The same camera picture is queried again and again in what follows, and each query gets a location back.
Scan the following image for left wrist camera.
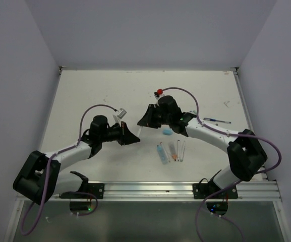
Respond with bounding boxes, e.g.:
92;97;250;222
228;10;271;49
113;108;127;124

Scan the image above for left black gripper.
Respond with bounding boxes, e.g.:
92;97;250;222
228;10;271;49
99;121;139;146

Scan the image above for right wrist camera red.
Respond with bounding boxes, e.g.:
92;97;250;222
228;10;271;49
154;89;164;99

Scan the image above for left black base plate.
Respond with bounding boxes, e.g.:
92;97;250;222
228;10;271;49
60;183;105;199

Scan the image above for light blue pen cap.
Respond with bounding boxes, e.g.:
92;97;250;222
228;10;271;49
162;129;173;136

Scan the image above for green white pen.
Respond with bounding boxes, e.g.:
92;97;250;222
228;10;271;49
180;141;186;162

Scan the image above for aluminium rail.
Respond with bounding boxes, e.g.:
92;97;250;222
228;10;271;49
16;180;279;201

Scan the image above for blue ballpoint pen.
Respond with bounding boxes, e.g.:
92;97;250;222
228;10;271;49
203;117;231;124

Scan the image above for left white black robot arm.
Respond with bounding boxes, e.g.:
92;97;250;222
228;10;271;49
13;115;140;205

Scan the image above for light blue capped pen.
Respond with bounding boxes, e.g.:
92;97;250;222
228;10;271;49
138;127;143;137

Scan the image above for orange highlighter marker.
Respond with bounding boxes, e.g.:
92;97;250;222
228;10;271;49
168;142;178;161

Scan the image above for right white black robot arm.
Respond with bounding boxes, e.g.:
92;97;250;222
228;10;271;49
137;96;267;198

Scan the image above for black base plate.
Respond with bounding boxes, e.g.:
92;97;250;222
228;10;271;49
60;183;105;199
192;178;238;199

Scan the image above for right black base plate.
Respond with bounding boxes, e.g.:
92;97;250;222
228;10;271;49
192;178;238;199

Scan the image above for light blue highlighter marker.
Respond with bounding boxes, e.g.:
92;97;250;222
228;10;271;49
157;145;168;164

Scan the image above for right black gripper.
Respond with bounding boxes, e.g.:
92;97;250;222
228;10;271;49
138;102;172;127

